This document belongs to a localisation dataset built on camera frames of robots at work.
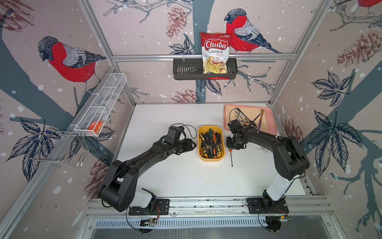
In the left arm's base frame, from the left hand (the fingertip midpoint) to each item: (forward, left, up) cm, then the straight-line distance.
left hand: (196, 143), depth 85 cm
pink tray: (+20, -56, -11) cm, 60 cm away
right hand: (+4, -21, -10) cm, 24 cm away
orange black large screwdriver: (0, -22, -10) cm, 24 cm away
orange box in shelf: (-4, +45, +24) cm, 51 cm away
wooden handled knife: (+34, -52, -10) cm, 63 cm away
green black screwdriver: (+9, -9, -6) cm, 14 cm away
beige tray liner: (+33, -43, -11) cm, 55 cm away
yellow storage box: (-1, -14, -10) cm, 17 cm away
